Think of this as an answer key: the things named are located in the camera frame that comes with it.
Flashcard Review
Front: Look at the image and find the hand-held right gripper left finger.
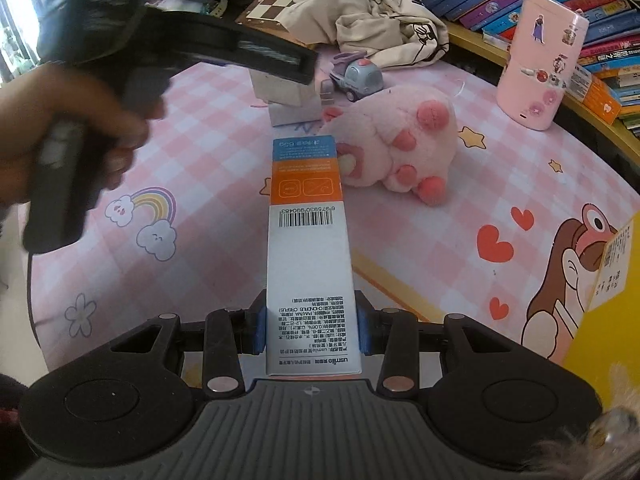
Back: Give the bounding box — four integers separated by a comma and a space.
107, 290, 268, 395

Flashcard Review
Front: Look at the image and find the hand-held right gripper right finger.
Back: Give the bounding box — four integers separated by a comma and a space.
352, 290, 531, 393

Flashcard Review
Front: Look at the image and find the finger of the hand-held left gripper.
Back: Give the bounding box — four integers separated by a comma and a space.
145, 12, 319, 87

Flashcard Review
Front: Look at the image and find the small off-white box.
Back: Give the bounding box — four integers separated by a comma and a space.
251, 71, 335, 107

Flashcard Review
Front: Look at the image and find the orange blue toothpaste box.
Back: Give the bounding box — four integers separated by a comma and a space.
260, 135, 362, 377

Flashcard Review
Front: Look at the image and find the pink plush paw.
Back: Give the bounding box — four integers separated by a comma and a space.
322, 85, 458, 206

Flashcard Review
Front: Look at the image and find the yellow cardboard box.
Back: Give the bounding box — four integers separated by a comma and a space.
562, 212, 640, 411

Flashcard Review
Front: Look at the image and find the person's left hand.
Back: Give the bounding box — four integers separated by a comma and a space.
0, 64, 166, 207

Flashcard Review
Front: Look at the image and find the wooden chessboard box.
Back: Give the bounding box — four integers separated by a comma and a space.
235, 0, 313, 36

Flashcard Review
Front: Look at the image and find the white black-lettered box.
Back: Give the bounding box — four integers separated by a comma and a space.
269, 102, 322, 128

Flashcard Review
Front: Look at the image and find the pink checked desk mat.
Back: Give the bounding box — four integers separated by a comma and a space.
0, 42, 640, 411

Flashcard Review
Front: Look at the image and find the grey blue toy car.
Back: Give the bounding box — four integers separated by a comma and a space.
329, 51, 384, 104

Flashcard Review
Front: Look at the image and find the beige hoodie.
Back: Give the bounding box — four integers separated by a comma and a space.
270, 0, 451, 68

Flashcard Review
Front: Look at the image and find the beige fluffy pompom charm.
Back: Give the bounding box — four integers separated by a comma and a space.
520, 360, 640, 480

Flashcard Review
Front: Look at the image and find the pink sticker-covered cylinder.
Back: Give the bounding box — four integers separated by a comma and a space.
496, 0, 590, 132

